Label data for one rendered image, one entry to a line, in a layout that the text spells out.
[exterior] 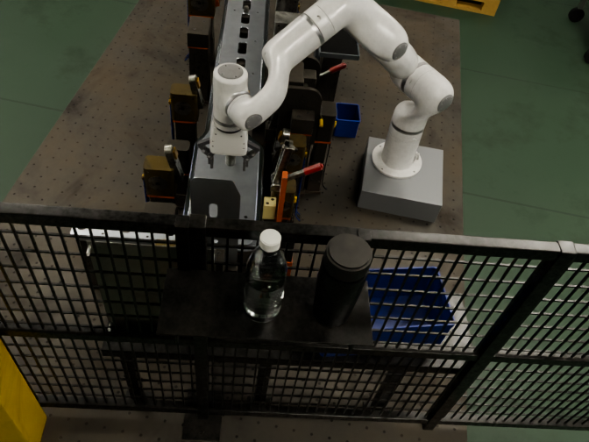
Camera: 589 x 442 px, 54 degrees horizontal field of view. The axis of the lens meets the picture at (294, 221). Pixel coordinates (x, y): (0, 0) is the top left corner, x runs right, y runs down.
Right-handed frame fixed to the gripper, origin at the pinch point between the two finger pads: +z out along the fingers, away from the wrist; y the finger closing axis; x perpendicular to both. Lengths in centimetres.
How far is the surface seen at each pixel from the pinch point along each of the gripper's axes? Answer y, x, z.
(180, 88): 19.1, -41.0, 7.5
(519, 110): -178, -180, 113
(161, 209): 18.5, 6.7, 13.8
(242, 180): -4.1, -5.4, 12.0
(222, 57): 7, -67, 12
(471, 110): -145, -176, 113
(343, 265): -21, 67, -49
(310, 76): -23.4, -38.5, -3.7
